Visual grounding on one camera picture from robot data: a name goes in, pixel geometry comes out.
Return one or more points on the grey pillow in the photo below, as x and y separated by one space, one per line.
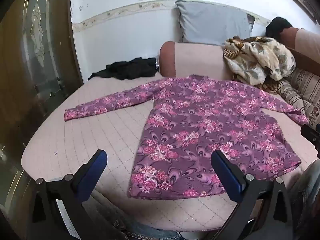
212 23

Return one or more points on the black cloth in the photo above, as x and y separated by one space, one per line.
130 70

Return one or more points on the pink rolled bolster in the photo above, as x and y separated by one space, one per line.
197 60

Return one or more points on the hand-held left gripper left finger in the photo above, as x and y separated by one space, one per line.
96 170

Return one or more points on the brown door with glass panel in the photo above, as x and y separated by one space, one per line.
32 80

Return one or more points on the beige floral blanket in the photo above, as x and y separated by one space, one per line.
257 60

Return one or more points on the pink quilted bed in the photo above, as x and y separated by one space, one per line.
100 132

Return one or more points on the purple floral long-sleeved shirt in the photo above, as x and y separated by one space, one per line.
200 130

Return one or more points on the black knit hat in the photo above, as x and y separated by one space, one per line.
277 26

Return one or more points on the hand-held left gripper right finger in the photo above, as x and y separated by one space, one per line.
225 175

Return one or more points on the beige bolster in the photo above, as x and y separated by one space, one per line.
306 42

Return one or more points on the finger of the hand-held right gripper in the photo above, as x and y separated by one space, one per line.
310 135

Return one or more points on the striped cushion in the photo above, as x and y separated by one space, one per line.
302 92

